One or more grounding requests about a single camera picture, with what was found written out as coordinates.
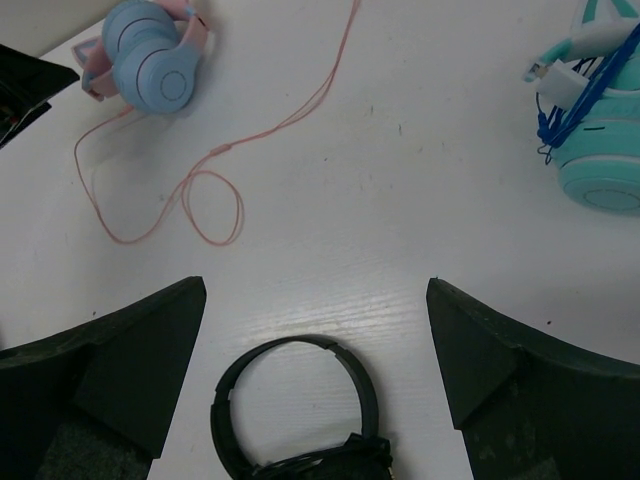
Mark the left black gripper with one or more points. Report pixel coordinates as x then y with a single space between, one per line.
27 85

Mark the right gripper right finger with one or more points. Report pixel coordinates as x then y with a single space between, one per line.
530 406

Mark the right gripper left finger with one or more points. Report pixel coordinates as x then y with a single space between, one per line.
96 401

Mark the blue pink cat-ear headphones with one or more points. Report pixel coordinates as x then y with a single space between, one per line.
147 54

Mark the black folded headphones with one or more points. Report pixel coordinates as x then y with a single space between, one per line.
299 407

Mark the teal cat-ear headphones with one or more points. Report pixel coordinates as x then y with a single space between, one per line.
591 81

